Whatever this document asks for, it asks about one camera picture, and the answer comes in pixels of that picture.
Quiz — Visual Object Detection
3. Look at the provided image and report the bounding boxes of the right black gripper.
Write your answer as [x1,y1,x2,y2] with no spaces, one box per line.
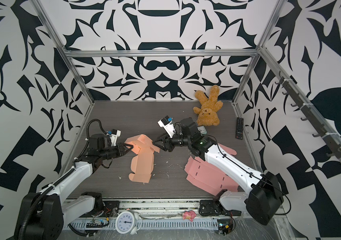
[153,130,193,153]

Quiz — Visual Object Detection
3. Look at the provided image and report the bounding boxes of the orange cardboard box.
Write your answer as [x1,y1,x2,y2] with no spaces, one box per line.
[125,135,160,184]

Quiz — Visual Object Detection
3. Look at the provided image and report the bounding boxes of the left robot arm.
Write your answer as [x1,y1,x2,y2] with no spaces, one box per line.
[14,129,134,240]

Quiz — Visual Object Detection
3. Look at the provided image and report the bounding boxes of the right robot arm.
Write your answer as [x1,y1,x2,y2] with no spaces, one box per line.
[153,116,286,226]

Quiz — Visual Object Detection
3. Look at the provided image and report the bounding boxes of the pink flat cardboard box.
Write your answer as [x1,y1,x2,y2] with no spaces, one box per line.
[184,156,239,196]

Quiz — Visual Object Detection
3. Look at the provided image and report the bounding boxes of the small teal alarm clock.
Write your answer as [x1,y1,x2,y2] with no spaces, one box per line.
[197,126,207,135]

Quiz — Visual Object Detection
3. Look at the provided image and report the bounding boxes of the brown teddy bear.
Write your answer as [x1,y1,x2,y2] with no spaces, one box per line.
[193,85,223,127]

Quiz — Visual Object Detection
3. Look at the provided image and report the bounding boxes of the white round alarm clock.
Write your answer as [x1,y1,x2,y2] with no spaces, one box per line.
[115,211,143,235]

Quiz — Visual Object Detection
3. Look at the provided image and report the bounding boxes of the small pink toy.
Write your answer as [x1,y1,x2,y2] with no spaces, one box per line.
[182,211,196,222]

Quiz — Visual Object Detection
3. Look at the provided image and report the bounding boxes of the black remote control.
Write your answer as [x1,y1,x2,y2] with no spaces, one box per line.
[235,117,243,140]

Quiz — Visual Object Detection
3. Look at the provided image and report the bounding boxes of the left green circuit board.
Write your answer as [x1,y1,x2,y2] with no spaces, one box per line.
[86,220,108,228]

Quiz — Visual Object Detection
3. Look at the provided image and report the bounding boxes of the green circuit board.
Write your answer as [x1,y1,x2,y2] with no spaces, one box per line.
[217,219,235,235]
[86,220,108,228]

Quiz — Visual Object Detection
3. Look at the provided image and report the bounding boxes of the right green circuit board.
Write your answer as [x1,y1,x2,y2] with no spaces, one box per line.
[217,219,235,235]

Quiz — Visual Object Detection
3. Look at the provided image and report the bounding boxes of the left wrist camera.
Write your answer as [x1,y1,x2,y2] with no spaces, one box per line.
[107,129,121,147]

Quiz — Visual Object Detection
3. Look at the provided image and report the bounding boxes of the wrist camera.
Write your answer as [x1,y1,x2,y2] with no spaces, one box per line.
[107,129,121,147]
[158,116,176,138]

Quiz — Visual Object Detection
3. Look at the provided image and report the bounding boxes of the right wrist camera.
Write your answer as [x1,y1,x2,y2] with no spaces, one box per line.
[158,116,176,138]

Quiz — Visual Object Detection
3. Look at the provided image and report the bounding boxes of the white slotted cable duct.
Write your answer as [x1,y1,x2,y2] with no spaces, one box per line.
[71,219,218,231]

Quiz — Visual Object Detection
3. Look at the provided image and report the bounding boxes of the black wall hook rail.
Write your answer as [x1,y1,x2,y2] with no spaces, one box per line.
[277,76,341,159]

